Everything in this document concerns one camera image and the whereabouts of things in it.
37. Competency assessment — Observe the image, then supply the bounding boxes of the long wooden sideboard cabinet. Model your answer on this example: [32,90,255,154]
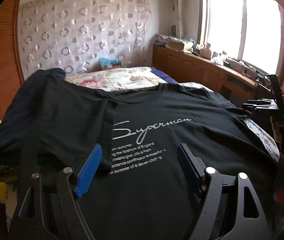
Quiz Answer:
[152,46,257,101]

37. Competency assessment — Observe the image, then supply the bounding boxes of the black Superman t-shirt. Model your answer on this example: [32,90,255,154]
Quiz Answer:
[0,68,280,239]

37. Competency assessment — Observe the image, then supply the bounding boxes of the window with wooden frame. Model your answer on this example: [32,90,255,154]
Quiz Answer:
[198,0,284,81]

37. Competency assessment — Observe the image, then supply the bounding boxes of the pink ceramic vase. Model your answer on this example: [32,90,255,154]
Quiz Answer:
[200,43,213,60]

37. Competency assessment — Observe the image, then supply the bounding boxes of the floral bed quilt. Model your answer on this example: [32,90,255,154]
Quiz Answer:
[66,67,166,92]

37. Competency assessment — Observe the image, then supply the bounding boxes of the blue tissue box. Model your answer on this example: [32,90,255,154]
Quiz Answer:
[99,57,121,70]

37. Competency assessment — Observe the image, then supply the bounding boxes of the cardboard box on sideboard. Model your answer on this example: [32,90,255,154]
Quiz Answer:
[167,40,194,51]

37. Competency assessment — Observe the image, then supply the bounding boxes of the pink circle-pattern wall curtain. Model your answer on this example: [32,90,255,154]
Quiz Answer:
[18,0,151,77]

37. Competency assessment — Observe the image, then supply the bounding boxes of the navy blue blanket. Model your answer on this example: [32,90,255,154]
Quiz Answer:
[151,67,178,84]

